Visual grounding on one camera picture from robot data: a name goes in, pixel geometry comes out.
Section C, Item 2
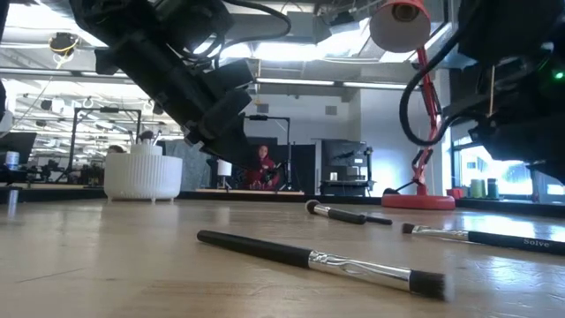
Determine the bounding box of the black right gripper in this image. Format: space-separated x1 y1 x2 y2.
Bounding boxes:
470 43 565 185

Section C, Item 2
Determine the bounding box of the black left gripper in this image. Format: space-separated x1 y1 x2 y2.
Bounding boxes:
176 87 261 171

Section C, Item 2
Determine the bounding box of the black Solve-print makeup brush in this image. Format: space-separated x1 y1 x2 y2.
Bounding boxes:
401 223 565 256

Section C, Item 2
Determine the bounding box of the fluffy-head black makeup brush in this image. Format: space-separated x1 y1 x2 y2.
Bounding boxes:
305 199 367 226

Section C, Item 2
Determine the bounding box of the white cylinder table lamp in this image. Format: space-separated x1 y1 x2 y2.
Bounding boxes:
217 159 233 189

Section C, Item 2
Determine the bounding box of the wooden background table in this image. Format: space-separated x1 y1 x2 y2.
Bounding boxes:
196 188 305 197

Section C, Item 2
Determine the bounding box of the grey partition panel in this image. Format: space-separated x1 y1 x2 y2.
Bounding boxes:
165 140 213 191

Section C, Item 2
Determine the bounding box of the black partition panel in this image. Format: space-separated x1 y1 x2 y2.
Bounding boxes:
211 141 317 193

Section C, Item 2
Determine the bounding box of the green cup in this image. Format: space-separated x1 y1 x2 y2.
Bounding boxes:
469 178 487 200

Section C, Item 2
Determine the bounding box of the white ribbed round container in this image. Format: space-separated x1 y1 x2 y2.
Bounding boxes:
103 143 184 204

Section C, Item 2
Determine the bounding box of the large flat-head makeup brush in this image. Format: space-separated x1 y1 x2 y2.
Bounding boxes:
197 230 447 303

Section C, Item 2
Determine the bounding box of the red desk lamp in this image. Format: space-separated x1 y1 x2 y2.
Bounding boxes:
369 0 456 211

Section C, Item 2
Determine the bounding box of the black ceiling device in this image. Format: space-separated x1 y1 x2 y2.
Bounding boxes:
48 31 80 57

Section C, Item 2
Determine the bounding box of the black monitor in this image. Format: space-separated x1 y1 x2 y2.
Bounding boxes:
0 131 38 165

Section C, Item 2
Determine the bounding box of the black metal frame stand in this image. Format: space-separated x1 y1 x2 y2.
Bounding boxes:
68 107 142 185
245 114 293 192

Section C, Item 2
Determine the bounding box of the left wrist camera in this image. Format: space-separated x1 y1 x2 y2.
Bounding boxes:
211 59 256 96

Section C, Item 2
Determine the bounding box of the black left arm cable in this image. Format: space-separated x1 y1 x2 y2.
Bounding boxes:
215 0 293 58

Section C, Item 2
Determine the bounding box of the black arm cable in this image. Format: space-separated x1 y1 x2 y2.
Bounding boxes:
215 0 293 58
398 26 486 148

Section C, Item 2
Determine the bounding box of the black lamp cable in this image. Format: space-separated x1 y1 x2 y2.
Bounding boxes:
382 179 418 197

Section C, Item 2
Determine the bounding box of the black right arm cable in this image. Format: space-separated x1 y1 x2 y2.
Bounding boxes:
398 26 486 148

